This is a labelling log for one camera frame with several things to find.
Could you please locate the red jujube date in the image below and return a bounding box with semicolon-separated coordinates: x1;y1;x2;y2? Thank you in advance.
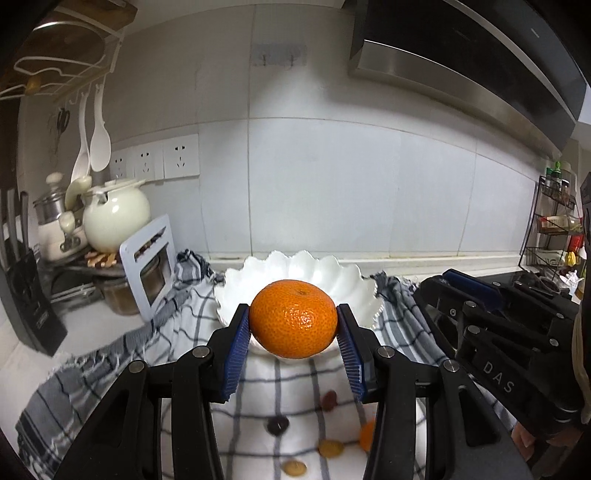
321;390;338;412

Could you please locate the orange mandarin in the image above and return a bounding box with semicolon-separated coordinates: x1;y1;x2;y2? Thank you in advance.
359;419;376;453
249;280;338;360

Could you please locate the dark purple grape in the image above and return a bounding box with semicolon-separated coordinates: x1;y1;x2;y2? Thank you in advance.
266;415;290;437

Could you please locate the person's right hand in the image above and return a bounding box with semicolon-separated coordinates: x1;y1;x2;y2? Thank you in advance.
511;423;583;479

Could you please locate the white scalloped bowl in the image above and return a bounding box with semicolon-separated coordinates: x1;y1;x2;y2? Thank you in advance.
214;251;384;363

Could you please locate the checkered grey white cloth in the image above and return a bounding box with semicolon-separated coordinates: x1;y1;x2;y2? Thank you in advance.
14;249;516;480

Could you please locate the steel pot under rack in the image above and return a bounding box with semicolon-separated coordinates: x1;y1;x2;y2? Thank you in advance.
94;259;164;316

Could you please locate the cream ceramic pot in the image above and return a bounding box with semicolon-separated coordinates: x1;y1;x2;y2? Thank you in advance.
82;179;151;253

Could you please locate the black knife block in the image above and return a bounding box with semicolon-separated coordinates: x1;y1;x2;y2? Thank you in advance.
1;189;67;357

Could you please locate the white steel steamer pot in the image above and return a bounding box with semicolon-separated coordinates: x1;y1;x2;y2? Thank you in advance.
33;172;88;263

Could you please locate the white ladle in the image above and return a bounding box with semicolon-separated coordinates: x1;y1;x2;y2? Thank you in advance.
64;92;92;210

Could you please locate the black range hood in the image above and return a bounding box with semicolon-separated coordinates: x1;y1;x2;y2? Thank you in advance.
349;0;586;159

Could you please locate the white rice spoon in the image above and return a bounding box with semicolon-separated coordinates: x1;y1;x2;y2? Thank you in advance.
89;84;111;172

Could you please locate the black wire spice rack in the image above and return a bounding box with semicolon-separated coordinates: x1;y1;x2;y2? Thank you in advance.
519;161;583;290

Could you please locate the white wall socket strip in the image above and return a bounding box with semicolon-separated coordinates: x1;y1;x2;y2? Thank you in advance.
109;133;200;183

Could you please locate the grey adhesive wall hook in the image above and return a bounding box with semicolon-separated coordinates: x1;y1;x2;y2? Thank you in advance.
250;43;308;68

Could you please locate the wall mounted lid rack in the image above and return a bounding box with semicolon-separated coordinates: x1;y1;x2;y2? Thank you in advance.
1;1;137;101

